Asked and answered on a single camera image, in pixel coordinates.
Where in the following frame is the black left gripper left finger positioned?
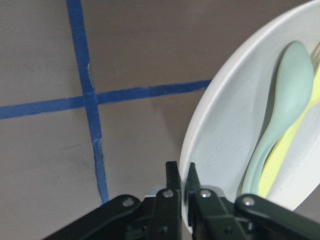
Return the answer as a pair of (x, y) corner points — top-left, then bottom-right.
(46, 161), (182, 240)

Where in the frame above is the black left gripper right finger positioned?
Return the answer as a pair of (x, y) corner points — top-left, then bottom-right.
(184, 163), (320, 240)

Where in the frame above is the white round plate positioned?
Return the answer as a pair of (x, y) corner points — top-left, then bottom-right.
(179, 0), (320, 233)

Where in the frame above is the yellow plastic fork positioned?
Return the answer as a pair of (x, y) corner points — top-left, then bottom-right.
(258, 45), (320, 198)

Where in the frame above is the light green plastic spoon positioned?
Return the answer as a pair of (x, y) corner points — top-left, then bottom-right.
(241, 41), (314, 195)

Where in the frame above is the brown paper table cover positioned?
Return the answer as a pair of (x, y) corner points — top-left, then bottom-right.
(0, 0), (320, 240)

